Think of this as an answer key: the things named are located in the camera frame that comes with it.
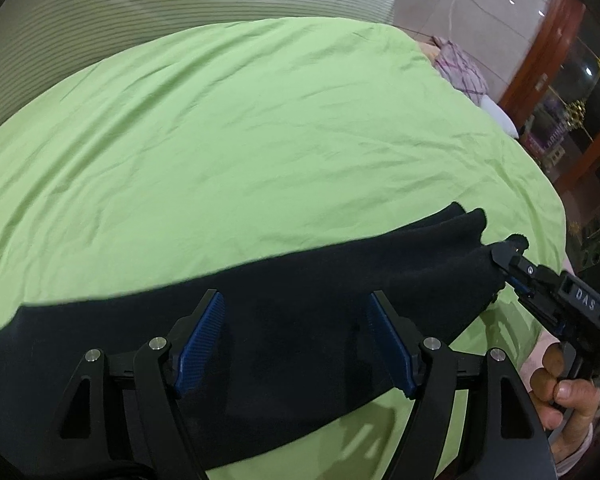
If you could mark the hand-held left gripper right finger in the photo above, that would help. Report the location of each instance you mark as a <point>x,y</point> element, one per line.
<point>392,345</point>

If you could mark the person's right hand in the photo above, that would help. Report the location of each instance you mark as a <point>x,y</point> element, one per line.
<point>567,400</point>

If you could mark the white pillow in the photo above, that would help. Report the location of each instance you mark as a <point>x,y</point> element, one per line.
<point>500,116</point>

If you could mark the purple printed box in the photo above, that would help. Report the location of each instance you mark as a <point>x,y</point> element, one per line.
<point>550,132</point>

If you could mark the black pants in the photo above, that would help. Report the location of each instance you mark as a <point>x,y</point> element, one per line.
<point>280,320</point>

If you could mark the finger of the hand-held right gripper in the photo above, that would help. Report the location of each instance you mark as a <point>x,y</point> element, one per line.
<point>511,252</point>
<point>516,287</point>

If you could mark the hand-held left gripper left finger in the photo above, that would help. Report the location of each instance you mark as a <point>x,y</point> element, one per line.
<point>200,342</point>

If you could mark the wooden glass door cabinet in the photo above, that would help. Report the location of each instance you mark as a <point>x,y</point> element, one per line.
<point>570,60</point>

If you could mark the striped white green bedding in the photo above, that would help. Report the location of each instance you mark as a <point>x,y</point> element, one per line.
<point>130,0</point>

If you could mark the purple plaid pillow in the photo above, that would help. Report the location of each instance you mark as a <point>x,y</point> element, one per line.
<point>460,70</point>

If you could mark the green bed sheet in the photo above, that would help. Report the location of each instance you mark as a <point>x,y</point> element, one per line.
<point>230,135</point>

